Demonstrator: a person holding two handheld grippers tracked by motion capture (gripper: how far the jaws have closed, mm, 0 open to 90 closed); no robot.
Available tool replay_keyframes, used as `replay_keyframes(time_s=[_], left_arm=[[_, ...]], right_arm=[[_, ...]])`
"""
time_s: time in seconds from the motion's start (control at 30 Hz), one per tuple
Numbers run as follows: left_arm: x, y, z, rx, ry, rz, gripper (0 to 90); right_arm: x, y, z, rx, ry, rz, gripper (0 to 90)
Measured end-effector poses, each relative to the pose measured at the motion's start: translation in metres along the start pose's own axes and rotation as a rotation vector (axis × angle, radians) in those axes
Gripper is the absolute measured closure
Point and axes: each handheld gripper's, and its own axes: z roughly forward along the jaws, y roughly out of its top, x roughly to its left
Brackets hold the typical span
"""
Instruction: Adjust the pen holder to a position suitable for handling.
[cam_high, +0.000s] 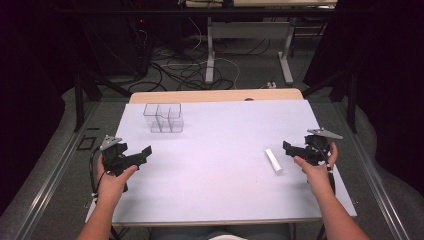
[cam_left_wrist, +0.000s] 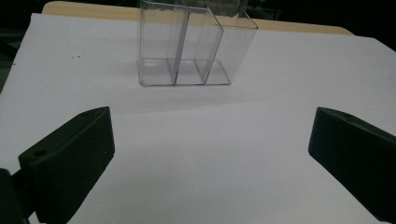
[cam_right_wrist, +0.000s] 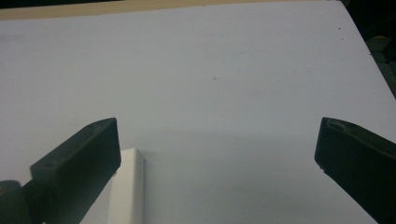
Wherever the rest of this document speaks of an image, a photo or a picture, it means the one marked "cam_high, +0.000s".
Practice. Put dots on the white metal desk frame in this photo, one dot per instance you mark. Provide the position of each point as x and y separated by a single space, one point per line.
246 33

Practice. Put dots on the black computer tower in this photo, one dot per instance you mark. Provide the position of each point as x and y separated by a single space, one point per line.
123 46

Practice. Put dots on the clear test tube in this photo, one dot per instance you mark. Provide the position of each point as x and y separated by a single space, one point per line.
274 161

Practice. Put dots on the black metal stand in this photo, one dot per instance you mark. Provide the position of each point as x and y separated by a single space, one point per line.
346 96
81 96

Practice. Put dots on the person's right hand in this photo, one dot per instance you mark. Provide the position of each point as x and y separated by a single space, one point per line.
316 175

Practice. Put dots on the metal floor rail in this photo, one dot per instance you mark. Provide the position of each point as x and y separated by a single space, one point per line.
373 173
50 180

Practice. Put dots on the dark curtain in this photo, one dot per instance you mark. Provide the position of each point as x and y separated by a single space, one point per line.
30 100
390 93

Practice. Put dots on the clear plastic compartment organizer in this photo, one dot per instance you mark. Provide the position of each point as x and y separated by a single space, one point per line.
165 116

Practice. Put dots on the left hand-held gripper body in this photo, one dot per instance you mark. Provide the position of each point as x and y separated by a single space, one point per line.
115 156

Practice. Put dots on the white power plug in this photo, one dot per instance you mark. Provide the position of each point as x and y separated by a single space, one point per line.
271 84

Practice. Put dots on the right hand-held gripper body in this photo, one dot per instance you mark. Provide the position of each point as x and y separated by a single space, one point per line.
318 146

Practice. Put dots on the person's left hand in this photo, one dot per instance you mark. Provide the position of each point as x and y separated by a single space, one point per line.
111 185

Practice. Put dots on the white table mat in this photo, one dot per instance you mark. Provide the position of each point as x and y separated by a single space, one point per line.
216 160

